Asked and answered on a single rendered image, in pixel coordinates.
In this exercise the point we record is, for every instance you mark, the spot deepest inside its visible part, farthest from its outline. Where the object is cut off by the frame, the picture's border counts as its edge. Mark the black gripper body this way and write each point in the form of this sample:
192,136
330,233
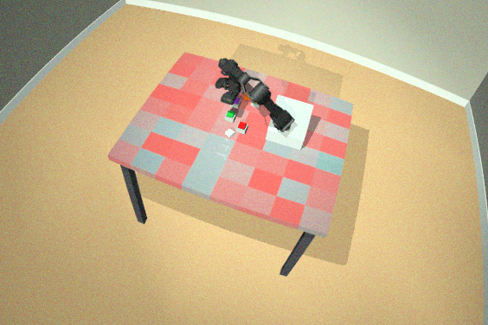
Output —
233,88

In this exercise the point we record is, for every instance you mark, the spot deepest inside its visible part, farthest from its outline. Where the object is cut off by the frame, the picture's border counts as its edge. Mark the red button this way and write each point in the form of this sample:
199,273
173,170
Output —
241,128

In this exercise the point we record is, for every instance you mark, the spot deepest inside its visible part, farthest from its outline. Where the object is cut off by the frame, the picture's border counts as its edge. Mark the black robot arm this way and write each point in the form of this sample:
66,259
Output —
261,94

